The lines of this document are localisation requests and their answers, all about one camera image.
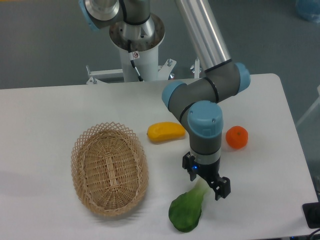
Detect blue plastic bag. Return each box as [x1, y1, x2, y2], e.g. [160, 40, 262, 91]
[295, 0, 320, 24]

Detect orange tangerine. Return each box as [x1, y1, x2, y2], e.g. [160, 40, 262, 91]
[225, 125, 249, 150]

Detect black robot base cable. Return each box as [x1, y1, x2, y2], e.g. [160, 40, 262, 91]
[127, 39, 145, 82]

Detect green leafy vegetable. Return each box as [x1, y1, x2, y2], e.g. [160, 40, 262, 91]
[168, 178, 210, 233]

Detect woven wicker basket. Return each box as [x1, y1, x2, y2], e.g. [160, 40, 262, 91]
[71, 122, 149, 217]

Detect black device at table edge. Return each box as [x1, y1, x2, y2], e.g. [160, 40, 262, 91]
[302, 202, 320, 229]

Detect yellow mango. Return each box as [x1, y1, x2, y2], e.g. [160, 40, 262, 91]
[146, 121, 186, 143]

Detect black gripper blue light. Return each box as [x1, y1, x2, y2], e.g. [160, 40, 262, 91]
[182, 152, 231, 201]

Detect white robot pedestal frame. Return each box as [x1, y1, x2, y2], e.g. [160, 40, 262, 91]
[85, 34, 202, 85]

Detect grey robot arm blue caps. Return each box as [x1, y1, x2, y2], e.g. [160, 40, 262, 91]
[79, 0, 251, 199]

